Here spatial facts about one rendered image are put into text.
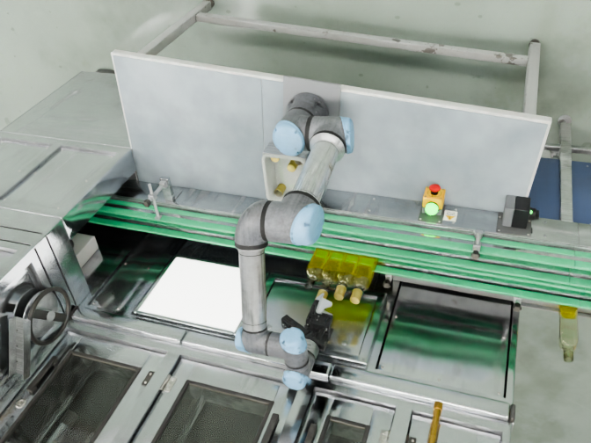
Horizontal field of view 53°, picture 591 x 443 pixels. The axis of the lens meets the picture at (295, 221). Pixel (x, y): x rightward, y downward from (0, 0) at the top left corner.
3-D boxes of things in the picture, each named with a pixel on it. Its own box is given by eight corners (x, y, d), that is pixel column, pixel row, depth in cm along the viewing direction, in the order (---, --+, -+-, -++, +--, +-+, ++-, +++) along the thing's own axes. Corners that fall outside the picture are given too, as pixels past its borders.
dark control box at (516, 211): (503, 211, 211) (501, 226, 205) (506, 193, 206) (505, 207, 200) (528, 214, 209) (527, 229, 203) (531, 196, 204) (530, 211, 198)
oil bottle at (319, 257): (322, 244, 232) (305, 282, 217) (322, 233, 229) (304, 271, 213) (336, 247, 231) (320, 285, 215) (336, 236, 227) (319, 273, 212)
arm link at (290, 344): (264, 341, 174) (269, 366, 180) (300, 347, 170) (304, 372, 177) (273, 322, 179) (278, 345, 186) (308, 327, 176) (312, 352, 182)
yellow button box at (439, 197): (425, 200, 220) (421, 213, 214) (426, 184, 215) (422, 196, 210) (444, 203, 217) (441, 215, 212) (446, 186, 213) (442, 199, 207)
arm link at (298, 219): (312, 107, 196) (256, 219, 159) (357, 109, 191) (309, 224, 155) (317, 137, 204) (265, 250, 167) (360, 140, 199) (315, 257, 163)
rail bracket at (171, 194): (172, 192, 256) (146, 225, 239) (164, 160, 245) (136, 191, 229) (183, 194, 254) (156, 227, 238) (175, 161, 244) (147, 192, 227)
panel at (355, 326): (176, 258, 251) (134, 317, 227) (174, 253, 249) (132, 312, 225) (387, 298, 224) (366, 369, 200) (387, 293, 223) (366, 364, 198)
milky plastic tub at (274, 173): (274, 189, 240) (266, 202, 233) (268, 141, 226) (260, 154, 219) (316, 195, 235) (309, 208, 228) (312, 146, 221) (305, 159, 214)
